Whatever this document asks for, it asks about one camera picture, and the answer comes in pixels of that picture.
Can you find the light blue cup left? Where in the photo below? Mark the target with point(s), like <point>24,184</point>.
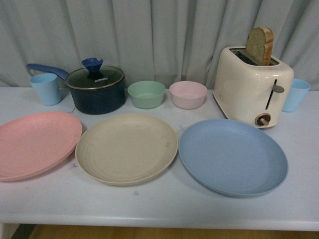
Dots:
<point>47,88</point>

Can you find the pink plate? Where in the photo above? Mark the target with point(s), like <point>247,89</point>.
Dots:
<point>35,143</point>

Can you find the pink bowl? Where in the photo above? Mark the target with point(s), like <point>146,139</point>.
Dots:
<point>187,94</point>

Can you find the cream toaster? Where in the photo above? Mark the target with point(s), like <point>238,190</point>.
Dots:
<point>248,92</point>

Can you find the green bowl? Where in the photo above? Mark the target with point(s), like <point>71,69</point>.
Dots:
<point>146,94</point>

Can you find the light blue cup right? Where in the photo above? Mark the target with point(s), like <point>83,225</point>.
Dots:
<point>297,93</point>

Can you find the grey curtain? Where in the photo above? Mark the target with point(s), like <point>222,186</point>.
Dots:
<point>162,40</point>

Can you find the blue plate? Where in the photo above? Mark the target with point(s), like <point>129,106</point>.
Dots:
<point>232,158</point>

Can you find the dark blue saucepan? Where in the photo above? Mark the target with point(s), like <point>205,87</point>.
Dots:
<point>91,102</point>

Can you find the glass pot lid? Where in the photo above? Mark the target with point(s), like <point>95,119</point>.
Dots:
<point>94,75</point>

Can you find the beige plate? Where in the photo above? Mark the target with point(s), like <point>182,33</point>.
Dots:
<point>127,149</point>

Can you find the light blue cup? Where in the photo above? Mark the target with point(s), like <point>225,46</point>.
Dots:
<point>47,88</point>
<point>297,93</point>

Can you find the bread slice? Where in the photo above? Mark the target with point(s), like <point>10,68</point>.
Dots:
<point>260,44</point>

